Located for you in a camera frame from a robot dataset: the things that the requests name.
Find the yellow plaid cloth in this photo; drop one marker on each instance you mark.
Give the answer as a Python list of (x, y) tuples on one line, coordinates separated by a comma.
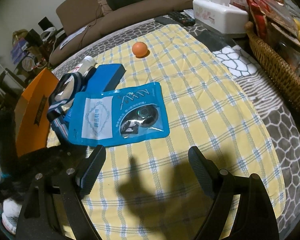
[(190, 92)]

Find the clear plastic juice bottle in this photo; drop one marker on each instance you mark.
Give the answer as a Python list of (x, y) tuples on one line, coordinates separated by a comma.
[(87, 63)]

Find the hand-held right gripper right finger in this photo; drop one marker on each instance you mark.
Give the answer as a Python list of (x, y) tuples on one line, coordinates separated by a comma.
[(202, 170)]

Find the purple cardboard box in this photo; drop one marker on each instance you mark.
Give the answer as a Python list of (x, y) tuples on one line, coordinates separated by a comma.
[(20, 48)]

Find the red snack packet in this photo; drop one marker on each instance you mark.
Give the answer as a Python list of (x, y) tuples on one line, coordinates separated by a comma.
[(262, 7)]

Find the brown sofa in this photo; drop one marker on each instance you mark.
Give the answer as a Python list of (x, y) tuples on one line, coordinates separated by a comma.
[(140, 10)]

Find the white and teal shoe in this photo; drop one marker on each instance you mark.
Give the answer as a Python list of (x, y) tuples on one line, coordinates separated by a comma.
[(11, 213)]

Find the wicker basket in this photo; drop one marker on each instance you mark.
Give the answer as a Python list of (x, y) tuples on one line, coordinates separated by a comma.
[(272, 62)]

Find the orange cardboard box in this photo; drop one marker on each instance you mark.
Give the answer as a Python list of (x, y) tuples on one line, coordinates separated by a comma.
[(32, 110)]

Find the white paper sheet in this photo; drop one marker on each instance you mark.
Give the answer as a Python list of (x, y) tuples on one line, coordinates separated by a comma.
[(72, 37)]

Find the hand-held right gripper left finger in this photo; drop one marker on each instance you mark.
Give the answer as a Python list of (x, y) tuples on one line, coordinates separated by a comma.
[(90, 172)]

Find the white headset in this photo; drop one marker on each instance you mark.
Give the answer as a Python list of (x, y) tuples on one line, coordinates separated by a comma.
[(48, 33)]

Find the blue plastic pouch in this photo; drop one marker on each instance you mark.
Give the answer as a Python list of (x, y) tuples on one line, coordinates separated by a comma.
[(97, 120)]

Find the racket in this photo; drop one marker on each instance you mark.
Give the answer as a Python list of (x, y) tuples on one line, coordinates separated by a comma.
[(31, 61)]

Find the white tissue box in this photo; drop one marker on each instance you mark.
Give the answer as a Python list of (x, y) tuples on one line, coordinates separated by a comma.
[(215, 15)]

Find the long blue box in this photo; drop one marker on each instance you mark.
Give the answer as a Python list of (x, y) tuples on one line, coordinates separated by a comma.
[(107, 76)]

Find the orange egg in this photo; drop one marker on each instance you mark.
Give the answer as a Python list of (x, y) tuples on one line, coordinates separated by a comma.
[(140, 49)]

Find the black remote control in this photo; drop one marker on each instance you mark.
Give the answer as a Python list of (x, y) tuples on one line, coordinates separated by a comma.
[(163, 19), (182, 18)]

